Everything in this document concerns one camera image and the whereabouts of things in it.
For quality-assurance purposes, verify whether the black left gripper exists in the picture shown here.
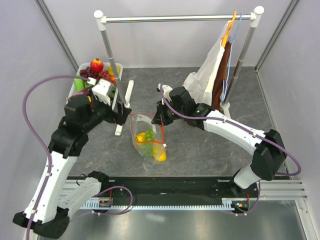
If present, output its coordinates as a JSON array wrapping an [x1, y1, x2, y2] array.
[[82, 87, 131, 131]]

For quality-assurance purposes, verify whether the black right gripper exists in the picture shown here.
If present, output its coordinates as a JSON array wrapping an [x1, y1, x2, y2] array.
[[151, 98, 186, 127]]

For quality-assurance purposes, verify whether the clear zip top bag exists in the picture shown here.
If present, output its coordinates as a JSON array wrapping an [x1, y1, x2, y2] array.
[[130, 112, 167, 163]]

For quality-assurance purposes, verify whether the yellow pear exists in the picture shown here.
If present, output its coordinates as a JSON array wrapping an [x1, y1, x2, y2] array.
[[135, 132, 147, 143]]

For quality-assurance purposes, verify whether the green grape bunch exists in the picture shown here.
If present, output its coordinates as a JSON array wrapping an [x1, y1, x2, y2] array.
[[141, 128, 154, 157]]

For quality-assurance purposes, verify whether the yellow mango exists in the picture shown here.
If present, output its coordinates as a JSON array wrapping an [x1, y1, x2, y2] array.
[[152, 144, 167, 163]]

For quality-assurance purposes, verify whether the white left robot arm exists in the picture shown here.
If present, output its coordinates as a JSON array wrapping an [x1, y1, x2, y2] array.
[[12, 95, 132, 239]]

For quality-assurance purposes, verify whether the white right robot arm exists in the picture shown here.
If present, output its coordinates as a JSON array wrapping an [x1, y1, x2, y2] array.
[[151, 84, 287, 197]]

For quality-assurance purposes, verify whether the red grape bunch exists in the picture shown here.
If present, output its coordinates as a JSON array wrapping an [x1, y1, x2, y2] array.
[[98, 70, 115, 82]]

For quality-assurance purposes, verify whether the yellow starfruit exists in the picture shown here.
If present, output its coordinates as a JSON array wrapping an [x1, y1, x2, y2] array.
[[107, 64, 121, 77]]

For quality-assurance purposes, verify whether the white cloth garment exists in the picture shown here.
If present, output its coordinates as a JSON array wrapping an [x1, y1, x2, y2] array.
[[182, 21, 228, 106]]

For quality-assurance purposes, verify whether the dark purple grape bunch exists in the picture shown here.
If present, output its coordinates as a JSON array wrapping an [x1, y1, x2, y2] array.
[[79, 66, 99, 79]]

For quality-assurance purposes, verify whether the red pomegranate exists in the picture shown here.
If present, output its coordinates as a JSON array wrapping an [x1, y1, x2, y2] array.
[[90, 58, 104, 73]]

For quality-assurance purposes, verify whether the brown cloth garment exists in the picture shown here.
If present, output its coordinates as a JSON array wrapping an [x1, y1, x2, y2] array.
[[211, 41, 232, 110]]

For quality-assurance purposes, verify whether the white metal clothes rack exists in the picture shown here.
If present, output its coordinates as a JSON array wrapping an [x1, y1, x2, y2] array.
[[93, 5, 265, 137]]

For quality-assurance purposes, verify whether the blue clothes hanger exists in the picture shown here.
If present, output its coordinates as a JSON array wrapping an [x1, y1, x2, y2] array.
[[220, 12, 243, 102]]

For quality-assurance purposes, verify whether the orange clothes hanger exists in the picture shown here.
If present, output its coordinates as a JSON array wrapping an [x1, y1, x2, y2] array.
[[221, 11, 237, 48]]

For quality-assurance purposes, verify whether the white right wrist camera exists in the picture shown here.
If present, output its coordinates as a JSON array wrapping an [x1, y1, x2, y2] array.
[[157, 83, 173, 102]]

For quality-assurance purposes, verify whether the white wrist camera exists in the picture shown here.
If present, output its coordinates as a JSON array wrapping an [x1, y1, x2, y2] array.
[[157, 83, 173, 102], [91, 79, 116, 106]]

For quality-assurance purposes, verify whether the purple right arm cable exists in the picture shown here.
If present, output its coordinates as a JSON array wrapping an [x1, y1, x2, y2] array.
[[159, 83, 302, 177]]

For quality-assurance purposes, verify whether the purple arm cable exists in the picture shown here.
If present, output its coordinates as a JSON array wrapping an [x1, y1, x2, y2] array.
[[22, 75, 93, 240], [159, 83, 302, 177]]

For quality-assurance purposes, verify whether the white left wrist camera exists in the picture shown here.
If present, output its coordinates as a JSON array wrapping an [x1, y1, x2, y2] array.
[[91, 79, 116, 106]]

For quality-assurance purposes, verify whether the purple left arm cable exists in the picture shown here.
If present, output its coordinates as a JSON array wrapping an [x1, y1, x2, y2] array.
[[22, 75, 93, 240]]

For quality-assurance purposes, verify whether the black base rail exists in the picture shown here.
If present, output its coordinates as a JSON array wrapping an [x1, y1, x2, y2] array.
[[81, 176, 258, 207]]

